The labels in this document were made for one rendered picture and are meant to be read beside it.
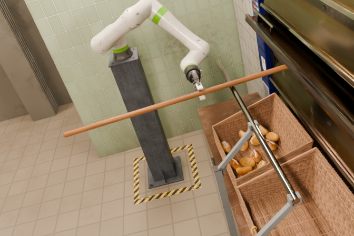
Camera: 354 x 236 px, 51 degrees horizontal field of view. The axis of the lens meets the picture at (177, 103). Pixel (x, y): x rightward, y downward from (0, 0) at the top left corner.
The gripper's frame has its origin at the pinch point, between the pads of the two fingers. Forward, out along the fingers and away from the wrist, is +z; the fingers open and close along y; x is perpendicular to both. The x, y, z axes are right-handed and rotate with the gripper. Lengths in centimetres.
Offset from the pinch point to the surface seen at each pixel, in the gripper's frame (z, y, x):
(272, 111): -26, 48, -47
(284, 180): 76, 3, -16
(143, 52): -125, 22, 29
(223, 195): 38, 43, 5
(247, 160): 5, 56, -18
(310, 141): 26, 35, -50
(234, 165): 4, 57, -9
